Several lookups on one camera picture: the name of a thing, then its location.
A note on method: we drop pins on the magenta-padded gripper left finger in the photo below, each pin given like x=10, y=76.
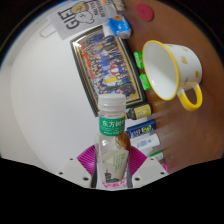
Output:
x=78, y=170

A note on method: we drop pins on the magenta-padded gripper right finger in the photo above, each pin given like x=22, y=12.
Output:
x=146, y=170

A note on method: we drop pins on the clear plastic bottle green label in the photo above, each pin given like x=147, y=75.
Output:
x=112, y=133

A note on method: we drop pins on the white bottle blue cap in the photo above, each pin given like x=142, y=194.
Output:
x=146, y=142

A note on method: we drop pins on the dark blue pump bottle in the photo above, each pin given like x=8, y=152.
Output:
x=141, y=129

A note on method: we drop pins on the dark amber pump bottle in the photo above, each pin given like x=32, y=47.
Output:
x=141, y=111

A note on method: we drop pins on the small green packet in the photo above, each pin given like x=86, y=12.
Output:
x=145, y=82
x=139, y=60

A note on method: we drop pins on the white mug yellow rim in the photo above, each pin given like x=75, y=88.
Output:
x=166, y=70

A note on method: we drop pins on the framed group picture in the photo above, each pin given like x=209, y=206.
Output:
x=106, y=70

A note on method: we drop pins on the blue tissue pack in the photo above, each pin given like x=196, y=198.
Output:
x=120, y=26

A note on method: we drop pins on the white printed paper gift bag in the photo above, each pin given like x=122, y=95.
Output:
x=80, y=18

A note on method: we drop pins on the flat round red coaster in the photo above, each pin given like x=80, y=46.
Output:
x=145, y=12

